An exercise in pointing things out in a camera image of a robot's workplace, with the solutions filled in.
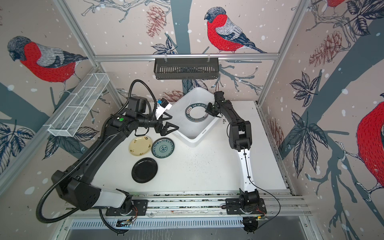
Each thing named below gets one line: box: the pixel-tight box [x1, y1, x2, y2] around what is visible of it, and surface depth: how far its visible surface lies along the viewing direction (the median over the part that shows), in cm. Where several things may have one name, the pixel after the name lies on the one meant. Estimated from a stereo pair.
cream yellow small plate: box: [128, 135, 153, 156], surface depth 97 cm
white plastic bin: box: [163, 87, 220, 147], surface depth 109 cm
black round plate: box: [131, 157, 158, 184], surface depth 87 cm
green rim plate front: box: [185, 102, 209, 123], surface depth 114 cm
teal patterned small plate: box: [151, 137, 175, 159], surface depth 97 cm
